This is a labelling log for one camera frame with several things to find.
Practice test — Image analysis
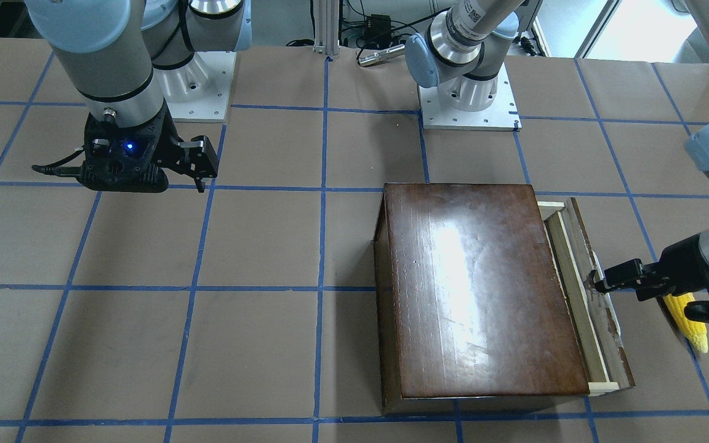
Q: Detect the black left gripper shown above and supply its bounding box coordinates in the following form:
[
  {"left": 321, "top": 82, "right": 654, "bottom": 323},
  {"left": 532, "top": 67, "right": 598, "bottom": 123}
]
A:
[{"left": 588, "top": 234, "right": 709, "bottom": 302}]

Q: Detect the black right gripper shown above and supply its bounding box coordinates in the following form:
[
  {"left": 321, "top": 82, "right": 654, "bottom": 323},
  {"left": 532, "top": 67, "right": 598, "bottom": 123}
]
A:
[{"left": 84, "top": 102, "right": 219, "bottom": 193}]

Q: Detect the wooden drawer with white handle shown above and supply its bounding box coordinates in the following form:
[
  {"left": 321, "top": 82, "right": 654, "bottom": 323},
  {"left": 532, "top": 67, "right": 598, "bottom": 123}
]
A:
[{"left": 537, "top": 198, "right": 635, "bottom": 396}]

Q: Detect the grey robot arm image left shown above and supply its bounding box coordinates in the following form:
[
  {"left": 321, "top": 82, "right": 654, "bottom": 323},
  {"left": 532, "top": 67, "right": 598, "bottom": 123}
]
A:
[{"left": 27, "top": 1, "right": 349, "bottom": 293}]

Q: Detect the yellow toy corn cob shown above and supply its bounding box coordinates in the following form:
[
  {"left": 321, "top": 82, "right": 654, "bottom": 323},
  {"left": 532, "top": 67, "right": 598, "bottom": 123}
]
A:
[{"left": 661, "top": 293, "right": 709, "bottom": 354}]

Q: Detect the dark brown wooden drawer cabinet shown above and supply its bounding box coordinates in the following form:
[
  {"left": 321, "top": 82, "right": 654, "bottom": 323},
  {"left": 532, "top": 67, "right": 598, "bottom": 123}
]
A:
[{"left": 372, "top": 183, "right": 590, "bottom": 415}]

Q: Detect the silver cylindrical tool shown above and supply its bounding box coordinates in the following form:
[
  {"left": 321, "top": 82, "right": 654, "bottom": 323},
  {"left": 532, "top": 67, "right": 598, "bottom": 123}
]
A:
[{"left": 356, "top": 44, "right": 405, "bottom": 68}]

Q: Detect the black electronics box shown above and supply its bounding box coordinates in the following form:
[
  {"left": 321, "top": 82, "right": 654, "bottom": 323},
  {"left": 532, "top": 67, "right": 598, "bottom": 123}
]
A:
[{"left": 364, "top": 14, "right": 392, "bottom": 34}]

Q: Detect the white base plate image left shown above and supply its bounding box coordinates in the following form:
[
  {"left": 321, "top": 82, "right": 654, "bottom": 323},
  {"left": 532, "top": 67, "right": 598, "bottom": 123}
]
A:
[{"left": 161, "top": 52, "right": 238, "bottom": 124}]

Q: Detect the white base plate image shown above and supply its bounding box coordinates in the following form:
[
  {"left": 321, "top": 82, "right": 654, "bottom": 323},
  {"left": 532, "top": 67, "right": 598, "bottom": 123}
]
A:
[
  {"left": 417, "top": 64, "right": 523, "bottom": 132},
  {"left": 161, "top": 52, "right": 238, "bottom": 124}
]

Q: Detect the black camera mount image left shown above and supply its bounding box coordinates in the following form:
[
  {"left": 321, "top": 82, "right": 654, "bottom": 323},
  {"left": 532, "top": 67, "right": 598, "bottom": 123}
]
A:
[{"left": 77, "top": 126, "right": 169, "bottom": 193}]

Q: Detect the black cable image left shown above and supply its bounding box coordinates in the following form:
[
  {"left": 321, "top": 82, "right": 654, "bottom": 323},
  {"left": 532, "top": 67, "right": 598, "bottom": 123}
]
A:
[{"left": 31, "top": 147, "right": 84, "bottom": 179}]

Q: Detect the aluminium frame post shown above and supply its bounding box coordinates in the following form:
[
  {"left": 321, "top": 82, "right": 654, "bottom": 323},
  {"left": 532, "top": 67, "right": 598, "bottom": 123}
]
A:
[{"left": 311, "top": 1, "right": 340, "bottom": 60}]

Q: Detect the white base plate image right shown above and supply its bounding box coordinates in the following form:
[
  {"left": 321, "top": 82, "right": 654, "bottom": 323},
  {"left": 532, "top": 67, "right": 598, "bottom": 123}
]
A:
[{"left": 417, "top": 64, "right": 523, "bottom": 132}]

